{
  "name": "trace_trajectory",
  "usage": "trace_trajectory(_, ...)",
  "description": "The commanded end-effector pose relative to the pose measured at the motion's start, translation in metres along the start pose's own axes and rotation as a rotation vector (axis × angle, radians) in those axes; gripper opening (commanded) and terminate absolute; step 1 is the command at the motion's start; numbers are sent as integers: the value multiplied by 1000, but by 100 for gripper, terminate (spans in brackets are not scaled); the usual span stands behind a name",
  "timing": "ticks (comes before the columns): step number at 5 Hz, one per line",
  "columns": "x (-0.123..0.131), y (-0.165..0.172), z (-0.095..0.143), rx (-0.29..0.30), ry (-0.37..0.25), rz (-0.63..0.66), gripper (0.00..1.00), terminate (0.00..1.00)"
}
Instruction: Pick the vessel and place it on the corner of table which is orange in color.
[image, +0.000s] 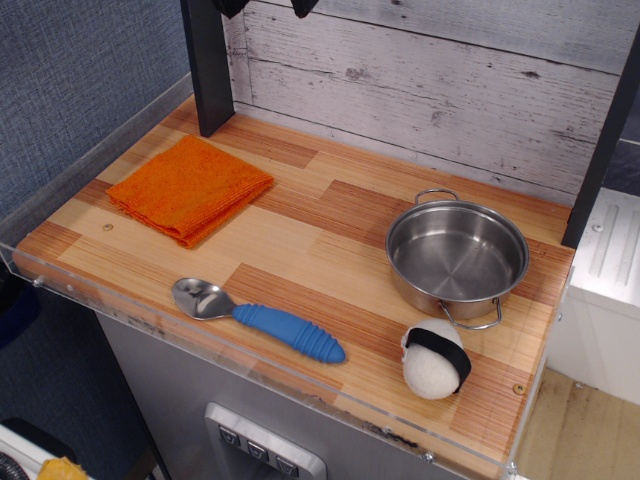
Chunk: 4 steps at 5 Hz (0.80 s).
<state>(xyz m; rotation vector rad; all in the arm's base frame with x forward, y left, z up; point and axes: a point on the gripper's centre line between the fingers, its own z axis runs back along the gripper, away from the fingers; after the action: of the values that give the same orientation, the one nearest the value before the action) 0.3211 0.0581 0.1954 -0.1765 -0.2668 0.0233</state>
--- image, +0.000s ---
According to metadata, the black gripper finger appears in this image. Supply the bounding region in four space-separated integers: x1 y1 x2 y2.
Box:
291 0 317 19
212 0 249 19

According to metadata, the stainless steel pot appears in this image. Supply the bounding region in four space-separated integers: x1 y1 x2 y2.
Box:
385 188 530 331

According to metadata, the folded orange cloth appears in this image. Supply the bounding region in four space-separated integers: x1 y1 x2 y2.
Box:
107 135 274 249

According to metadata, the clear acrylic table guard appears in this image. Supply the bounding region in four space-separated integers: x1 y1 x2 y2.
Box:
1 100 573 479

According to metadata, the white plush sushi toy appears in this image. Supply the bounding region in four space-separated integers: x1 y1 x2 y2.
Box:
401 319 472 400

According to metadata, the silver dispenser button panel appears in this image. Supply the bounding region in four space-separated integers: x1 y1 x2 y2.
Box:
204 402 327 479

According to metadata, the white ribbed box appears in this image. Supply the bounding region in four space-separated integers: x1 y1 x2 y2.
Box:
547 188 639 404

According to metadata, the yellow object bottom left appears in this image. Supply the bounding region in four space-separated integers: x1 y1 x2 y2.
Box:
36 457 89 480

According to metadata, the dark left vertical post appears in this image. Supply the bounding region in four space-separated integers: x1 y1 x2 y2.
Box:
180 0 235 137

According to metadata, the dark vertical post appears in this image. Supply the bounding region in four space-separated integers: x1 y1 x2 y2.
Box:
180 0 235 137
561 30 639 249

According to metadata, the blue handled metal spoon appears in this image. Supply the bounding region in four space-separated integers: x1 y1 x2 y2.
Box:
171 278 346 364

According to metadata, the dark right vertical post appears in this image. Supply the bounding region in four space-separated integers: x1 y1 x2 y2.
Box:
561 30 639 249

